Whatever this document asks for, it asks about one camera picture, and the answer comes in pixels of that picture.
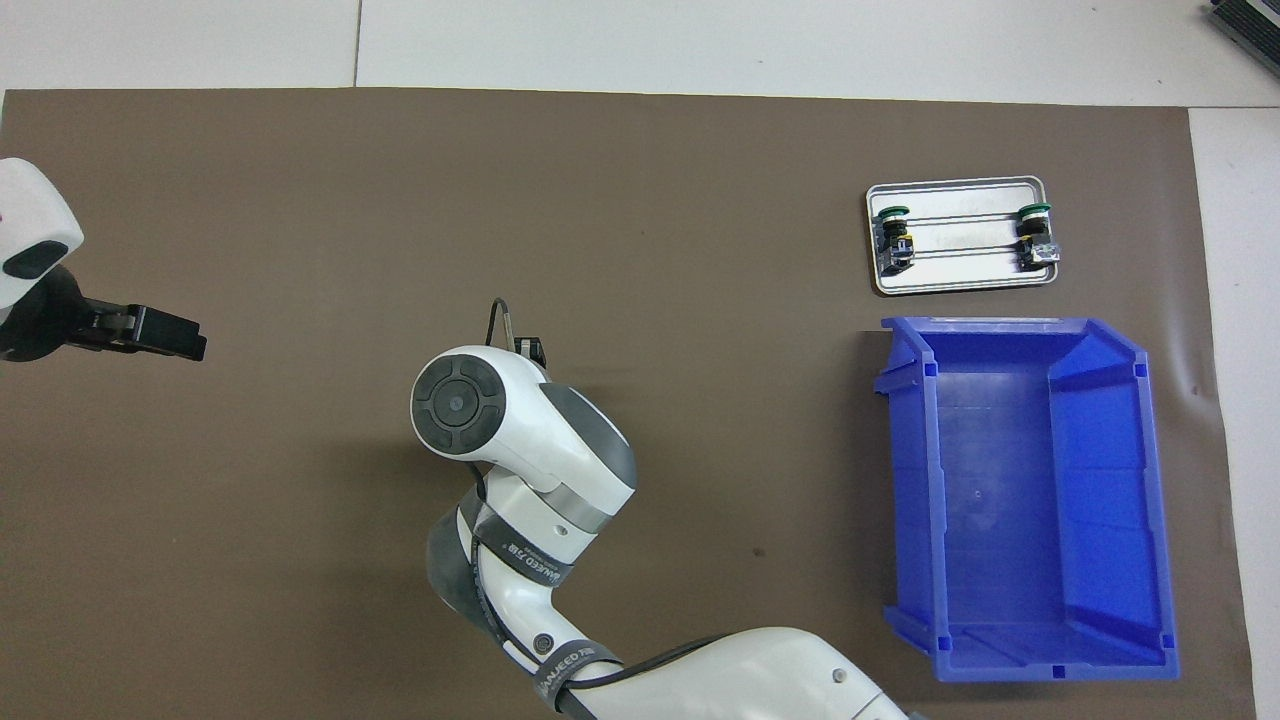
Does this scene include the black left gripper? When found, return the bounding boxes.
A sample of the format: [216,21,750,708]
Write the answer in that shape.
[0,265,208,363]

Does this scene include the brown table mat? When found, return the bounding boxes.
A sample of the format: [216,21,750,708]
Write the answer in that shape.
[0,88,1256,720]

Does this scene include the grey metal tray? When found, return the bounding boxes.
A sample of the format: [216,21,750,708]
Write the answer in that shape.
[865,176,1062,297]

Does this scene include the blue plastic storage bin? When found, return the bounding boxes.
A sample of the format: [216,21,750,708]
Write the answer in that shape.
[872,315,1181,684]

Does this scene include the grey ribbed device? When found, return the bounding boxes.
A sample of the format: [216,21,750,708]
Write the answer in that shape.
[1205,0,1280,51]

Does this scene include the green pushbutton switch black block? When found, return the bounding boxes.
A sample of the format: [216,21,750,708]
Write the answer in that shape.
[875,204,917,275]

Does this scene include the green pushbutton switch silver block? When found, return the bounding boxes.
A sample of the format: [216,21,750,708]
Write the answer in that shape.
[1014,202,1062,272]

